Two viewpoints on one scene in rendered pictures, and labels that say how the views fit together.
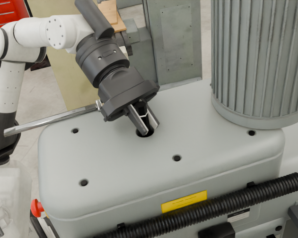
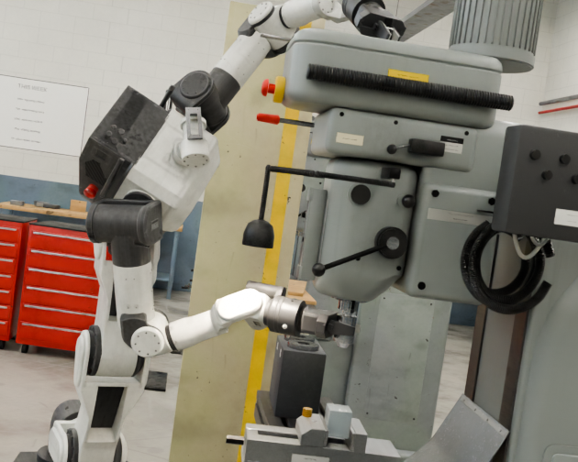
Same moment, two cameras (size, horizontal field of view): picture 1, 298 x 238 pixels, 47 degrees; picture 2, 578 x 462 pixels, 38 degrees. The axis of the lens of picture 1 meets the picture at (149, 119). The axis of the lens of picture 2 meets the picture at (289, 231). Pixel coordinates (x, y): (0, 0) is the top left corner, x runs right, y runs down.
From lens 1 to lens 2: 1.64 m
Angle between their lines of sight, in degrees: 37
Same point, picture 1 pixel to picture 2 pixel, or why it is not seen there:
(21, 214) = (201, 175)
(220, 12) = not seen: outside the picture
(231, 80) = (465, 16)
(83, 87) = not seen: hidden behind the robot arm
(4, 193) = not seen: hidden behind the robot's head
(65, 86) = (199, 306)
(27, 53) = (282, 31)
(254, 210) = (467, 148)
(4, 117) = (230, 82)
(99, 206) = (344, 39)
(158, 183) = (393, 44)
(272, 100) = (494, 26)
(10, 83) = (252, 54)
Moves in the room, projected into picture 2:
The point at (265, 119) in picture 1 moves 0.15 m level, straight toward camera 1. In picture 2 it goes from (487, 45) to (469, 29)
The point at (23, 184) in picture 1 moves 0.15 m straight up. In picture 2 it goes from (215, 153) to (223, 93)
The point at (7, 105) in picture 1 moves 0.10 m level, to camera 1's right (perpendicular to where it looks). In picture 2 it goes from (238, 71) to (276, 76)
